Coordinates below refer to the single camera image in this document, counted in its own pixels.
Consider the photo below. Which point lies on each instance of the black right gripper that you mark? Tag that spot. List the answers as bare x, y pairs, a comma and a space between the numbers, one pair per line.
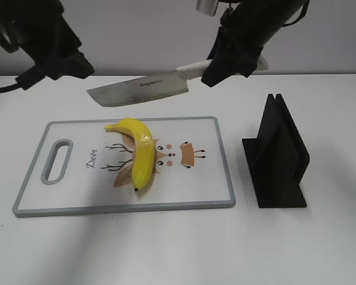
241, 37

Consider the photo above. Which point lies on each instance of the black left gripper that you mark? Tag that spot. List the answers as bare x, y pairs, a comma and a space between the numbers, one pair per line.
40, 30

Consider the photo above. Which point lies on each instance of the white handled cleaver knife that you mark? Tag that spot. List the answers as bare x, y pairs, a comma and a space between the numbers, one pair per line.
149, 88

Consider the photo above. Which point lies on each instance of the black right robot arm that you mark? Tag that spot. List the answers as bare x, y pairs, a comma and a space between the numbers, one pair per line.
294, 12

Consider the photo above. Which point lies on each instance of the yellow plastic banana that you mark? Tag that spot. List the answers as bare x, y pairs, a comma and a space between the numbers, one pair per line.
143, 164

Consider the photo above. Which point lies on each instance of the white grey cutting board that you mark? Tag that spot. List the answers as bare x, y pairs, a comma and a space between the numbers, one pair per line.
80, 169

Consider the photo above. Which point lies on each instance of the black knife stand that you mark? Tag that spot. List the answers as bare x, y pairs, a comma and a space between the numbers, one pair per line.
277, 158

